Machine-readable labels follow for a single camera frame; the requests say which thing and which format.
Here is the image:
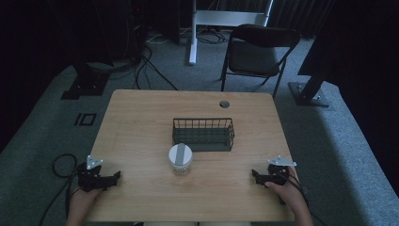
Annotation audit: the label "black stand with bolted base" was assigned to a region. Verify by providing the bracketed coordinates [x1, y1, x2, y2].
[287, 46, 331, 108]

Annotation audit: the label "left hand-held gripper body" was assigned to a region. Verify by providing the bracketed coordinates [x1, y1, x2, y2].
[76, 154, 108, 193]

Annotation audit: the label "black wire basket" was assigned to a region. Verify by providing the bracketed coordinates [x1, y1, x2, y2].
[171, 117, 236, 153]

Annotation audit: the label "black folding chair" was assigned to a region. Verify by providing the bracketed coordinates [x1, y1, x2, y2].
[219, 24, 302, 100]

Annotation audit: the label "clear jar with white lid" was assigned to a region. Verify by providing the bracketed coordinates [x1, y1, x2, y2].
[168, 142, 194, 176]

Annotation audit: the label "black floor cables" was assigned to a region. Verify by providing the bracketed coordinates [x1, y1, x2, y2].
[107, 27, 180, 92]

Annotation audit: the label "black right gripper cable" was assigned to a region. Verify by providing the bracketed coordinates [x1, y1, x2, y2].
[280, 171, 328, 226]

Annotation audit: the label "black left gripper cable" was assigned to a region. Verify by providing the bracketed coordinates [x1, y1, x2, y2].
[38, 153, 83, 226]

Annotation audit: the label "person's left hand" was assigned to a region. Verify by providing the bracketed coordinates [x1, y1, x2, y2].
[69, 186, 105, 218]

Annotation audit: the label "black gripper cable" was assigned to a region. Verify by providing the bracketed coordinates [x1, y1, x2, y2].
[280, 171, 328, 226]
[38, 153, 83, 226]

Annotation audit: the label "white desk frame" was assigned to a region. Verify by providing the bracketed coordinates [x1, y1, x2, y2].
[188, 0, 275, 66]

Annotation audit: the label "black stand with flat base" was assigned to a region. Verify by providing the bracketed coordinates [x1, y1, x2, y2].
[59, 60, 110, 101]

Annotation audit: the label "person's right hand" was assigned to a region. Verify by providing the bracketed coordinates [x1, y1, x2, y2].
[264, 166, 307, 215]

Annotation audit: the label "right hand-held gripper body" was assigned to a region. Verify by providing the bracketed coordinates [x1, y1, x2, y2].
[265, 154, 297, 186]

